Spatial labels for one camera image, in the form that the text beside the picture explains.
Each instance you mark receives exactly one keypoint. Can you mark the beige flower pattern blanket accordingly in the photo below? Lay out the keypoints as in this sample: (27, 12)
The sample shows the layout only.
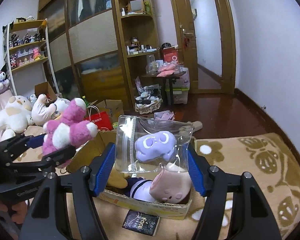
(180, 169)

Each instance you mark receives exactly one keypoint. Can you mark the red box on table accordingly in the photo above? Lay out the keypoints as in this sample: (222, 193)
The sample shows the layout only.
(170, 55)

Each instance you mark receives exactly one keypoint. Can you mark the wooden wardrobe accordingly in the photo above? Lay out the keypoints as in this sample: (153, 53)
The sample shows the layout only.
(85, 49)

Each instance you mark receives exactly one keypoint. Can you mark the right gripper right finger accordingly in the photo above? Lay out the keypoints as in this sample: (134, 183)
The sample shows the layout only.
(251, 216)

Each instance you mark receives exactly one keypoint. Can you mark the white toy display shelf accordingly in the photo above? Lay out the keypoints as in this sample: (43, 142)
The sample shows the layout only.
(26, 44)

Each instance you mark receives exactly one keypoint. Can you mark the pink white marshmallow plush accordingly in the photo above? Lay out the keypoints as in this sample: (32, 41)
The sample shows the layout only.
(171, 185)

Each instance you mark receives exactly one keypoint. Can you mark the clear plastic storage bin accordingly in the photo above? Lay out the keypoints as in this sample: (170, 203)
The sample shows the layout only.
(180, 95)

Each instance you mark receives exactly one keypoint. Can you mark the pink packets on table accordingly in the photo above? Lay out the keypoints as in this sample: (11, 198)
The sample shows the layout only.
(166, 70)

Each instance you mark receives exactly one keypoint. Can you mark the open cardboard box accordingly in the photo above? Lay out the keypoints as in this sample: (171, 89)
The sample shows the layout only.
(162, 209)

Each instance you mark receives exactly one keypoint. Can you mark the pink bear plush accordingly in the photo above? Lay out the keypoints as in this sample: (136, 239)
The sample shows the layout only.
(70, 129)

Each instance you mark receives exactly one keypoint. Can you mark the black face tissue pack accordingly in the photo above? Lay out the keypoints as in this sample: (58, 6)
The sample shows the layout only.
(141, 223)

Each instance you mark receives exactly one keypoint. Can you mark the wooden door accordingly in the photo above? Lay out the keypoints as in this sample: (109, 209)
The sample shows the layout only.
(206, 41)

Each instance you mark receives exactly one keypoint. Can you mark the kuromi plush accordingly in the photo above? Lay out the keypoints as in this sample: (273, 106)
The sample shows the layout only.
(4, 81)

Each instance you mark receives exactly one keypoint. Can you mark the yellow bear plush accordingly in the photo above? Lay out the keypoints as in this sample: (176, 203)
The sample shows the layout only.
(117, 179)

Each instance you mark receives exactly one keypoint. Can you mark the small dark side table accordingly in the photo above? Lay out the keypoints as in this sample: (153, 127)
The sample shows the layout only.
(171, 79)

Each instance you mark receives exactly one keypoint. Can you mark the red paper shopping bag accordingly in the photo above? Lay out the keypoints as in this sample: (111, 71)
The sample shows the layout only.
(100, 119)

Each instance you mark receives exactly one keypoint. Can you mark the white pink limbed plush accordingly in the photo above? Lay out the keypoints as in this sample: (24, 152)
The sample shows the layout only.
(41, 113)

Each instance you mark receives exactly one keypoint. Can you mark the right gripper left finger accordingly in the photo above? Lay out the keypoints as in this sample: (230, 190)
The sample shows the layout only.
(67, 199)

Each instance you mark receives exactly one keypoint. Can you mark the brown cardboard box on floor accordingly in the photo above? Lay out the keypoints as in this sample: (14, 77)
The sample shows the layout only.
(45, 88)

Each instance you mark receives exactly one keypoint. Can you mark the large white beige plush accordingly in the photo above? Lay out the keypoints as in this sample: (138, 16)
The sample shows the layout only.
(16, 117)

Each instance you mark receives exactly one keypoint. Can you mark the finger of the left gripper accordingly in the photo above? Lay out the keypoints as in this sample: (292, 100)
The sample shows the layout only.
(51, 160)
(14, 147)

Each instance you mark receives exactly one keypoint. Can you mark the person left hand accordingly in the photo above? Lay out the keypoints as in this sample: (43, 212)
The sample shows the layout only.
(19, 211)

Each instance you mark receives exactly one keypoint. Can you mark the wooden corner shelf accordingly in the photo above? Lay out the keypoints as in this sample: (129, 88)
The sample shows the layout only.
(137, 33)

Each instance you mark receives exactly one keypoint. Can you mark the green bottle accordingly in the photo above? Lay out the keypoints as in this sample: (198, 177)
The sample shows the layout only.
(85, 100)

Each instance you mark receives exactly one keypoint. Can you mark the bagged purple squishy toy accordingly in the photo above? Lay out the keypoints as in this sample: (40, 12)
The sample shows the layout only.
(146, 145)

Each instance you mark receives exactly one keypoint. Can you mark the beige slipper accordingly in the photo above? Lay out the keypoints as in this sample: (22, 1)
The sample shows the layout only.
(196, 125)

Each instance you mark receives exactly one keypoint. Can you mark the lace trimmed basket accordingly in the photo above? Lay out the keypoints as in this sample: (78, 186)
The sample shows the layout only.
(149, 99)

